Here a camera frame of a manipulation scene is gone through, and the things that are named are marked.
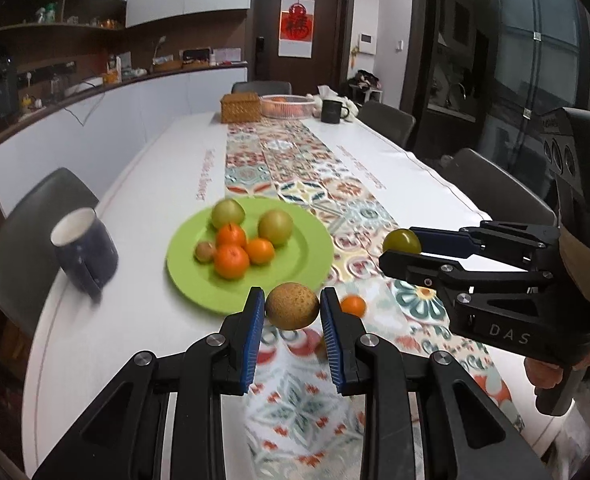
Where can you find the green brownish mandarin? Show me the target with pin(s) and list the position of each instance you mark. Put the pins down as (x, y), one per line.
(292, 306)

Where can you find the black mug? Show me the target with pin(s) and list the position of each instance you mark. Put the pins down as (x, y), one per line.
(332, 111)

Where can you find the small orange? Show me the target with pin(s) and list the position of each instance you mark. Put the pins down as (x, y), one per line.
(352, 306)

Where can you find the orange box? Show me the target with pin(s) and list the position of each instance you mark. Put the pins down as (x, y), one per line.
(111, 78)

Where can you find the glass sliding door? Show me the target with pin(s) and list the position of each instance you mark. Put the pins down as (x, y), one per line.
(525, 60)

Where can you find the wooden tray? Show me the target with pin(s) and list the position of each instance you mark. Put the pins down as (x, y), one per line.
(167, 65)

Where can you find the white counter cabinet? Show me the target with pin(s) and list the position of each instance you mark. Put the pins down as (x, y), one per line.
(140, 105)

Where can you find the wooden wall shelf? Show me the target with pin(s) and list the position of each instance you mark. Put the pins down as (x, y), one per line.
(50, 27)

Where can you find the white stool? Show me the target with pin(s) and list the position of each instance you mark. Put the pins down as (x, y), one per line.
(375, 96)

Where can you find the yellow pear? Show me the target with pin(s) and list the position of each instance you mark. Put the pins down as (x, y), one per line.
(275, 226)

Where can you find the white patterned tablecloth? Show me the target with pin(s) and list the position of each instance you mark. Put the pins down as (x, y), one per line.
(175, 160)

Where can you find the pile of bags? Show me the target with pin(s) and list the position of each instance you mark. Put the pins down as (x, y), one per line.
(365, 80)

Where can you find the white cloth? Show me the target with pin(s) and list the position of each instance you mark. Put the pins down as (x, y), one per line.
(352, 110)

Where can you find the wicker basket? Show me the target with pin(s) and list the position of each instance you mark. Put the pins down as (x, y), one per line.
(241, 108)

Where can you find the brown kiwi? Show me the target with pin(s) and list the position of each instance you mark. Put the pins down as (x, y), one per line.
(205, 252)

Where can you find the green plate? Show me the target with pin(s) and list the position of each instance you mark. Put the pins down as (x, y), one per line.
(302, 255)

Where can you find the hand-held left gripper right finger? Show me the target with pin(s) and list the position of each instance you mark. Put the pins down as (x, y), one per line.
(332, 340)

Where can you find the dark wooden door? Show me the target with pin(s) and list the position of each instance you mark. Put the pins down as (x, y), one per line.
(330, 25)

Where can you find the white wall intercom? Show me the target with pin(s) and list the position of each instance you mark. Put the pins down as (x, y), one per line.
(367, 43)

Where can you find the white tissue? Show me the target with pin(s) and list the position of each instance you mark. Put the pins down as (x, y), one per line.
(329, 93)

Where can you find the red and white door poster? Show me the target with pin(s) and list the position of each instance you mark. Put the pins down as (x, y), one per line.
(298, 27)

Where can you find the dark blue mug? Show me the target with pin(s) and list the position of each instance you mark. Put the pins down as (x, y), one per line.
(82, 255)

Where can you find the clear bowl of fruit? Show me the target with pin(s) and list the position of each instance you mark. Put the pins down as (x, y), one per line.
(287, 106)

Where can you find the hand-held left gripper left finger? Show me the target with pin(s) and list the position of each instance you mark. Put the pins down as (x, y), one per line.
(252, 340)

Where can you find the desk lamp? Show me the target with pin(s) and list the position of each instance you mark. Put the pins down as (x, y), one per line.
(159, 49)

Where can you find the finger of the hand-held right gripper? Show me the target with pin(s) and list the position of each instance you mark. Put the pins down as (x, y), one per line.
(445, 242)
(410, 267)

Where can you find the green apple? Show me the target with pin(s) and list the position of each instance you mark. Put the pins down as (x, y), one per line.
(227, 212)

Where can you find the black box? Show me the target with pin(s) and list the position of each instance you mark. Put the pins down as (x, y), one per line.
(196, 57)

